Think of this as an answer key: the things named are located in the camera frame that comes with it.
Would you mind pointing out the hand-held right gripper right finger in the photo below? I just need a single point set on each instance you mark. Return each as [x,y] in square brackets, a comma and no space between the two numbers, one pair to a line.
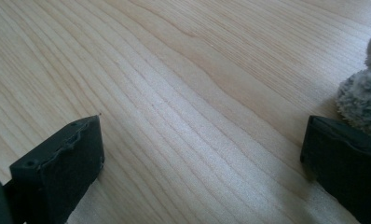
[348,168]

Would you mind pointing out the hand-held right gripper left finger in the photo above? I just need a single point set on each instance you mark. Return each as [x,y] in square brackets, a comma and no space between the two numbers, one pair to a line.
[59,174]

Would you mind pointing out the clear plastic bag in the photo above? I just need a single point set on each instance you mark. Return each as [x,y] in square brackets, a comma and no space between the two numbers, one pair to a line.
[365,93]

